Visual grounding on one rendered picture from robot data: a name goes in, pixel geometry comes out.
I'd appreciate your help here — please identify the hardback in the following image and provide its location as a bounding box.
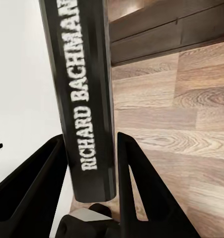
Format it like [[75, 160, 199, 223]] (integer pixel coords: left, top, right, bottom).
[[38, 0, 116, 203]]

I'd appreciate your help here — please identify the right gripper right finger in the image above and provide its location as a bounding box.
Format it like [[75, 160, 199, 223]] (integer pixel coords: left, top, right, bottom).
[[117, 132, 201, 238]]

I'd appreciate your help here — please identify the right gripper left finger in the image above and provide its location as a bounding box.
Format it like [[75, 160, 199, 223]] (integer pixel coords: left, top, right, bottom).
[[0, 134, 68, 238]]

